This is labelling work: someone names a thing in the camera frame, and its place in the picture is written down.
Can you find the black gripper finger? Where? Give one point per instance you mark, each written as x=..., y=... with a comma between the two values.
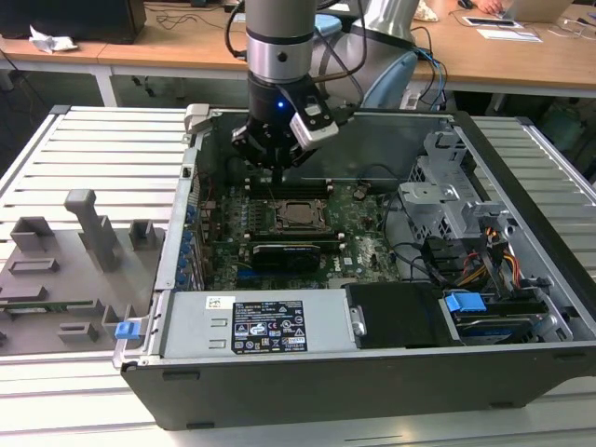
x=298, y=158
x=253, y=146

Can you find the thin metal locking lever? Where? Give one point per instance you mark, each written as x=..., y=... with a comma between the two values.
x=268, y=192

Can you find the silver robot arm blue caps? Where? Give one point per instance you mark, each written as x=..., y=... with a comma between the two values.
x=279, y=28

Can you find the CPU socket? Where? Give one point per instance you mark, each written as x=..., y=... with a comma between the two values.
x=329, y=229

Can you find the black RAM slots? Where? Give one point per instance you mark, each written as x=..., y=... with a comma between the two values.
x=302, y=190

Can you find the coin cell battery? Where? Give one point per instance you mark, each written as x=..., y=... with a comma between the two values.
x=361, y=190

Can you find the black graphics card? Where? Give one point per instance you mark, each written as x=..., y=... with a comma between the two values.
x=286, y=258

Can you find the green motherboard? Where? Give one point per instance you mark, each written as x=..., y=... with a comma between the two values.
x=363, y=261

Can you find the silver metal drive cage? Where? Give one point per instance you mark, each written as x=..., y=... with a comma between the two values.
x=428, y=200

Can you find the beige crumpled bag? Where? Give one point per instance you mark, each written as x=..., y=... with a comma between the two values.
x=426, y=11

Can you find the black plastic shroud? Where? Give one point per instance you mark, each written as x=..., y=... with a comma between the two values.
x=400, y=316

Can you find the grey power supply unit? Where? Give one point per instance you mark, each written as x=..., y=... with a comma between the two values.
x=186, y=326

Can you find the black box on desk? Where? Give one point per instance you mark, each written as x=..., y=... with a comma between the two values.
x=70, y=18

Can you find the black computer mouse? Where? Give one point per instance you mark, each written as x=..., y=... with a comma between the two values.
x=468, y=4

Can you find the blue case latch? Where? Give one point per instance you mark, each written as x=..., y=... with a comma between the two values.
x=126, y=330

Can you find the grey parts rack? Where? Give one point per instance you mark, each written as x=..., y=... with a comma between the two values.
x=70, y=279

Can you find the crumpled white paper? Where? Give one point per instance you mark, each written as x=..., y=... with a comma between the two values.
x=51, y=43

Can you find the white tablet dark screen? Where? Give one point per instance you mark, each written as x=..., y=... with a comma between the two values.
x=489, y=21

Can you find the black open PC case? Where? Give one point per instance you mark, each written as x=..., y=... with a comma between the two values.
x=326, y=396

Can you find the white sheet blue border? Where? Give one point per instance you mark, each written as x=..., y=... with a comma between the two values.
x=507, y=35

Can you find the green RAM stick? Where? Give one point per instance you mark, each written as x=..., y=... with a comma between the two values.
x=60, y=305

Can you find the hard disk drive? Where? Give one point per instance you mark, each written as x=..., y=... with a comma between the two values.
x=489, y=333

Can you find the silver laptop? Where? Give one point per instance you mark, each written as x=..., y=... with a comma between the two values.
x=535, y=9

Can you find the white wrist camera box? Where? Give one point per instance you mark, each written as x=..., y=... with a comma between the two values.
x=313, y=128

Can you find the wooden desk white frame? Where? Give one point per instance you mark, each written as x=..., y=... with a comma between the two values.
x=186, y=51
x=489, y=60

